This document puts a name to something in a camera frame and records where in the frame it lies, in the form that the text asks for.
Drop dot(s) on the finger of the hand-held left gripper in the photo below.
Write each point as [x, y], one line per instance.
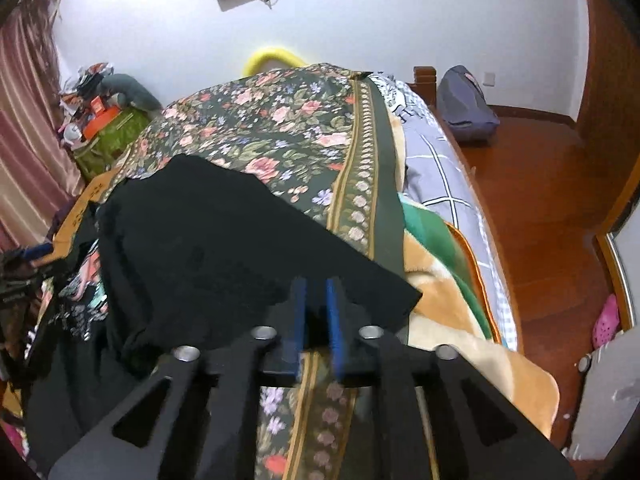
[35, 251]

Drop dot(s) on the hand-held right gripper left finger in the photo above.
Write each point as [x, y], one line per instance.
[298, 310]

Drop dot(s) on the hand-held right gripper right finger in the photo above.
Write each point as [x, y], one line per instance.
[334, 320]

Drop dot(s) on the black cloth garment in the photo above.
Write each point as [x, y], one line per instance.
[200, 250]

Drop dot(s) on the brown cardboard box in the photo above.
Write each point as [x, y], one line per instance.
[80, 210]

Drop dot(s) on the black printed shirt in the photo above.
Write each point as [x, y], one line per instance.
[82, 300]

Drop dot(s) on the beige green fleece blanket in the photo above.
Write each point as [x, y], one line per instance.
[435, 280]

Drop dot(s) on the green fabric bag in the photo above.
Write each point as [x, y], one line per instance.
[107, 140]

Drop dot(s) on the pink striped curtain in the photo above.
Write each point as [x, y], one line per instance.
[25, 110]

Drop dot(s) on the orange box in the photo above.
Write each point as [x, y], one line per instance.
[100, 122]

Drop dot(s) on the pile of household clutter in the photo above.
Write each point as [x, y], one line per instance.
[85, 85]

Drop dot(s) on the grey checked bedsheet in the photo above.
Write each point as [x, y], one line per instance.
[435, 170]

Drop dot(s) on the dark floral blanket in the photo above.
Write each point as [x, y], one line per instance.
[280, 125]

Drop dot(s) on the blue grey backpack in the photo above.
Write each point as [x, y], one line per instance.
[465, 110]

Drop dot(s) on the pink slipper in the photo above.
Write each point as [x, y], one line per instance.
[606, 322]

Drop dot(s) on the white plastic appliance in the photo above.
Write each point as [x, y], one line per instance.
[605, 400]

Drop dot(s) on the wooden wardrobe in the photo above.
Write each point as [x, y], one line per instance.
[615, 110]

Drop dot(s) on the wooden bed post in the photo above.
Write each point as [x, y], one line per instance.
[425, 82]

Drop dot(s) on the yellow padded bed rail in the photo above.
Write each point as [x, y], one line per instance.
[265, 55]

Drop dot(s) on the white wall socket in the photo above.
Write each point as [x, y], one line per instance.
[490, 78]

